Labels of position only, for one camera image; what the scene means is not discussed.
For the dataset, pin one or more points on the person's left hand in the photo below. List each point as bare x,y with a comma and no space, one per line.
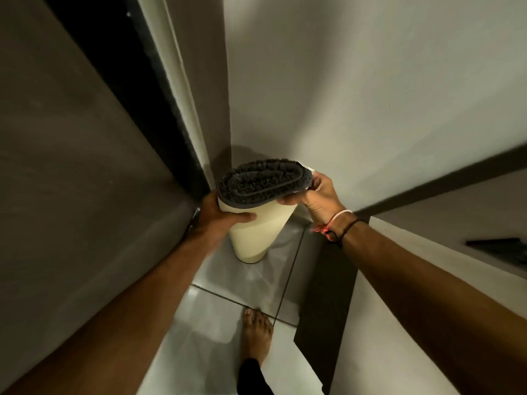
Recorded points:
216,220

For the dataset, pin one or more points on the person's right hand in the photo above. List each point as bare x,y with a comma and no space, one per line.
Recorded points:
323,201

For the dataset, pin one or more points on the person's left thumb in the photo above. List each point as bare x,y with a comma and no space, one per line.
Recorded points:
240,218

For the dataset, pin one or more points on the person's left forearm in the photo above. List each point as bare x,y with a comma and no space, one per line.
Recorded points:
119,320

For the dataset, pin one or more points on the person's right thumb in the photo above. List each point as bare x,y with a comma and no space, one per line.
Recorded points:
292,199

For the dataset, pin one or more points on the white cabinet with dark side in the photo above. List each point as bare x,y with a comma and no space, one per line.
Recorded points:
370,333

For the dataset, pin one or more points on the brown wooden door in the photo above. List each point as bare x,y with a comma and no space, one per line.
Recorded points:
74,168

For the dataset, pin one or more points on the red thread wristband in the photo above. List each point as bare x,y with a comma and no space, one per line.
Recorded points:
329,228

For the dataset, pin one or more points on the black trouser leg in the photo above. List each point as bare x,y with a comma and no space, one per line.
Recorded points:
252,378

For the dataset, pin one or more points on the metal door latch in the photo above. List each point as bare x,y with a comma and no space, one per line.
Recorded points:
192,221

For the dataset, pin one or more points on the person's bare foot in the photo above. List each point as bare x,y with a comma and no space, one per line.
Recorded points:
256,335

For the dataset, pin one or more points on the black thread wristband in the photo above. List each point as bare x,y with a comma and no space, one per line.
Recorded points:
349,230

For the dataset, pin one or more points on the white door frame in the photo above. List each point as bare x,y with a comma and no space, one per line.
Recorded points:
181,86

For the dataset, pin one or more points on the person's right forearm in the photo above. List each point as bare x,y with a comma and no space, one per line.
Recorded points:
436,300

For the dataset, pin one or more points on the grey shaggy mat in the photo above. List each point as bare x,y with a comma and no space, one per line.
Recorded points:
257,209

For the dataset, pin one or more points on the flat black object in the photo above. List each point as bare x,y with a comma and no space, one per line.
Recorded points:
500,248

